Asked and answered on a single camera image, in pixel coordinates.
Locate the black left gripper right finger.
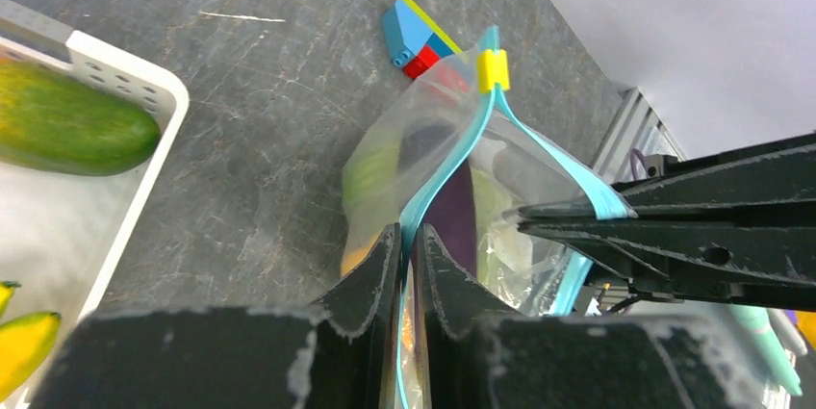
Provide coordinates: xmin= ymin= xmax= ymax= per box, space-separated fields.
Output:
xmin=414 ymin=225 xmax=763 ymax=408

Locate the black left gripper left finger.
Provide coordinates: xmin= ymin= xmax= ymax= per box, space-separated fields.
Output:
xmin=31 ymin=224 xmax=401 ymax=408

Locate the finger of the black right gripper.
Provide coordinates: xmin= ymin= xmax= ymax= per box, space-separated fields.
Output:
xmin=519 ymin=218 xmax=815 ymax=311
xmin=506 ymin=132 xmax=816 ymax=223

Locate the orange toy bell pepper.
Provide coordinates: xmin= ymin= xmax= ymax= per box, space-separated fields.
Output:
xmin=340 ymin=239 xmax=376 ymax=277

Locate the green toy cabbage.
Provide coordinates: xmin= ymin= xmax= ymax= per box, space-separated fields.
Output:
xmin=471 ymin=167 xmax=516 ymax=289

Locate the green toy pear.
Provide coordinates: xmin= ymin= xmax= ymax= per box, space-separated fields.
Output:
xmin=342 ymin=138 xmax=400 ymax=229

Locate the clear zip top bag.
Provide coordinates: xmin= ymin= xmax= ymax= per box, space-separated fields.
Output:
xmin=344 ymin=26 xmax=629 ymax=408

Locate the purple toy eggplant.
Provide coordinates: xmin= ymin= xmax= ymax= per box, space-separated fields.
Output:
xmin=397 ymin=123 xmax=477 ymax=276

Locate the red green toy mango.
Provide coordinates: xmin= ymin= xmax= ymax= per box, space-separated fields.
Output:
xmin=1 ymin=59 xmax=162 ymax=176

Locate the white plastic basket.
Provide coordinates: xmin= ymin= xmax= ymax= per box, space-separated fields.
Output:
xmin=1 ymin=0 xmax=190 ymax=408

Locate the blue yellow toy block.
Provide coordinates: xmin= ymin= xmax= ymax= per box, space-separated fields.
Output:
xmin=381 ymin=0 xmax=462 ymax=79

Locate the yellow toy banana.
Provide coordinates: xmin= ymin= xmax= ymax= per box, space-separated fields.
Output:
xmin=1 ymin=310 xmax=63 ymax=402

